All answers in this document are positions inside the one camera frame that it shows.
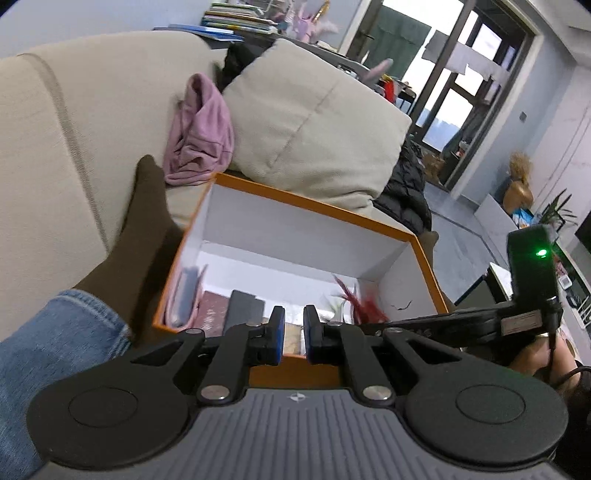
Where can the person's right hand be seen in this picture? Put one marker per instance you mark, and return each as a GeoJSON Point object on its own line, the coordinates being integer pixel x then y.
{"type": "Point", "coordinates": [540, 360]}

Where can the person's foot brown sock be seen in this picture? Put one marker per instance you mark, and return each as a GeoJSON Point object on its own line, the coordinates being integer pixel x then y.
{"type": "Point", "coordinates": [428, 242]}
{"type": "Point", "coordinates": [138, 240]}

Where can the grey small box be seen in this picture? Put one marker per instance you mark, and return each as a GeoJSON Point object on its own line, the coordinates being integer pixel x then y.
{"type": "Point", "coordinates": [244, 309]}

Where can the blue folder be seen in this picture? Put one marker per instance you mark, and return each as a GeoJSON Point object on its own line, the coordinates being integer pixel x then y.
{"type": "Point", "coordinates": [207, 30]}

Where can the black puffer jacket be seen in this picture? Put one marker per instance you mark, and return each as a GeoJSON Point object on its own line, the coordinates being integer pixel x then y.
{"type": "Point", "coordinates": [406, 189]}

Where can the person's left foot brown sock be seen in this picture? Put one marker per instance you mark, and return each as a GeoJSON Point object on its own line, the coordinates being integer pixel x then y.
{"type": "Point", "coordinates": [138, 240]}

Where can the beige sofa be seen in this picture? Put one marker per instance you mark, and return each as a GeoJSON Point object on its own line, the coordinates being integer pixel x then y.
{"type": "Point", "coordinates": [69, 138]}

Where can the green potted plant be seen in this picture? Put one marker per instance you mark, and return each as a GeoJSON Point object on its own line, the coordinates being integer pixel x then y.
{"type": "Point", "coordinates": [558, 210]}

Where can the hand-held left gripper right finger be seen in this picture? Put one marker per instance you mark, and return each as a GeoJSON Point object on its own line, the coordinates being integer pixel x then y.
{"type": "Point", "coordinates": [310, 337]}

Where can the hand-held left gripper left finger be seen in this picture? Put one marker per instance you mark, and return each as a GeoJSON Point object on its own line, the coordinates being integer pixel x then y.
{"type": "Point", "coordinates": [276, 337]}

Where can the gold bust statue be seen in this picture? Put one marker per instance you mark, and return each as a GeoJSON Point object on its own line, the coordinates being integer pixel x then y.
{"type": "Point", "coordinates": [518, 184]}

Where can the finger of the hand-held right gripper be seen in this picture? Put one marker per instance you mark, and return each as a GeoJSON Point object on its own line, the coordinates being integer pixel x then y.
{"type": "Point", "coordinates": [443, 323]}

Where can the orange cardboard box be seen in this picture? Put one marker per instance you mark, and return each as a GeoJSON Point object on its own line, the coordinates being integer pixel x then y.
{"type": "Point", "coordinates": [295, 217]}

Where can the stack of books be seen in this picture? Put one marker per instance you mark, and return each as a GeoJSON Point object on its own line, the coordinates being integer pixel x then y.
{"type": "Point", "coordinates": [240, 16]}

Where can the gold brown small box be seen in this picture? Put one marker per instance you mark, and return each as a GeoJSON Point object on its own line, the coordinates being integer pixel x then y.
{"type": "Point", "coordinates": [293, 339]}

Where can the person's right foot brown sock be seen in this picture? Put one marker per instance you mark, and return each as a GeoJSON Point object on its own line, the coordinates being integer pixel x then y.
{"type": "Point", "coordinates": [428, 242]}

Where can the purple small box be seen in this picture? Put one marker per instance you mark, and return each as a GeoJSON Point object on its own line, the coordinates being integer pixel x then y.
{"type": "Point", "coordinates": [214, 311]}

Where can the pink cloth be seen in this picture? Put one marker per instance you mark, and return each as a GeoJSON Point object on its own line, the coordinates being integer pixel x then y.
{"type": "Point", "coordinates": [201, 134]}

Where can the pink plush toy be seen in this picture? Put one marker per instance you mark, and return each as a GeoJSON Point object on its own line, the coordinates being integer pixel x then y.
{"type": "Point", "coordinates": [304, 21]}

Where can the glass balcony door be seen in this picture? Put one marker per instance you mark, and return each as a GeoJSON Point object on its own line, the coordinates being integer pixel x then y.
{"type": "Point", "coordinates": [443, 101]}

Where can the red feather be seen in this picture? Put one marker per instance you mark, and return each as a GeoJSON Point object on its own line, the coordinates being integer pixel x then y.
{"type": "Point", "coordinates": [364, 304]}

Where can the beige cushion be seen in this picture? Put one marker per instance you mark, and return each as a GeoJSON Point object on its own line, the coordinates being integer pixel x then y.
{"type": "Point", "coordinates": [314, 124]}

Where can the person's left leg in jeans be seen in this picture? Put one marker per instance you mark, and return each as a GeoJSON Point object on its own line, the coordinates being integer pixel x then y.
{"type": "Point", "coordinates": [51, 360]}

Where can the dark cloth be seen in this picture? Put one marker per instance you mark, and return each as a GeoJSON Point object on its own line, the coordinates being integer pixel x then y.
{"type": "Point", "coordinates": [238, 64]}

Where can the person's right forearm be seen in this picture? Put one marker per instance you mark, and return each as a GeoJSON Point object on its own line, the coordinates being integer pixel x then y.
{"type": "Point", "coordinates": [579, 424]}

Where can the white hanging clothes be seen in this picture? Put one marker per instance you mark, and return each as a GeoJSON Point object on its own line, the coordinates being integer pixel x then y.
{"type": "Point", "coordinates": [461, 55]}

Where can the red cloth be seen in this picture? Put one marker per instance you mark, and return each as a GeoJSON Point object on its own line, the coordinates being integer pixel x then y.
{"type": "Point", "coordinates": [391, 90]}

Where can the green hanging cloth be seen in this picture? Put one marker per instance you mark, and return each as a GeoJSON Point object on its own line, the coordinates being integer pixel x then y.
{"type": "Point", "coordinates": [397, 41]}

